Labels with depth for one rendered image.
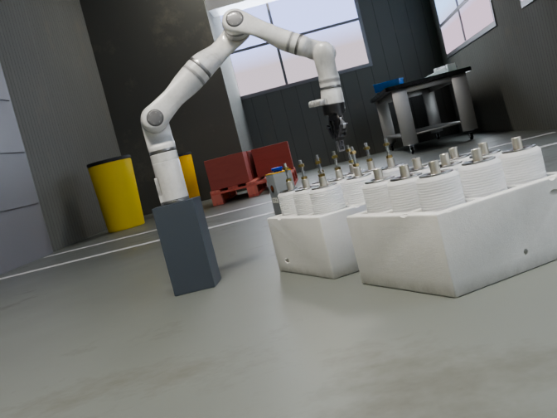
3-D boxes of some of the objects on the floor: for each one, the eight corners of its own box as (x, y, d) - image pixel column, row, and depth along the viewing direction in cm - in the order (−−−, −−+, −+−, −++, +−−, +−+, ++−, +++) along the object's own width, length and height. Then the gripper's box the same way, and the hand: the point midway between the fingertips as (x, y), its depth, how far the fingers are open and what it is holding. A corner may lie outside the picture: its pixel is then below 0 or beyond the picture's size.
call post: (294, 263, 240) (272, 174, 238) (286, 261, 247) (264, 175, 244) (312, 257, 243) (291, 169, 241) (304, 256, 250) (283, 171, 247)
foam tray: (455, 298, 145) (435, 214, 144) (361, 284, 181) (345, 216, 180) (592, 246, 160) (575, 169, 159) (480, 242, 196) (466, 179, 195)
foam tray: (334, 279, 196) (318, 216, 194) (279, 271, 232) (266, 218, 230) (446, 240, 210) (433, 182, 209) (379, 239, 246) (366, 188, 245)
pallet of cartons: (225, 197, 829) (215, 159, 825) (297, 179, 825) (288, 141, 822) (213, 206, 702) (201, 162, 699) (298, 185, 699) (288, 139, 695)
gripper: (351, 98, 229) (360, 148, 231) (335, 102, 242) (342, 150, 244) (331, 101, 227) (339, 153, 229) (315, 105, 240) (323, 153, 242)
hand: (340, 145), depth 236 cm, fingers closed
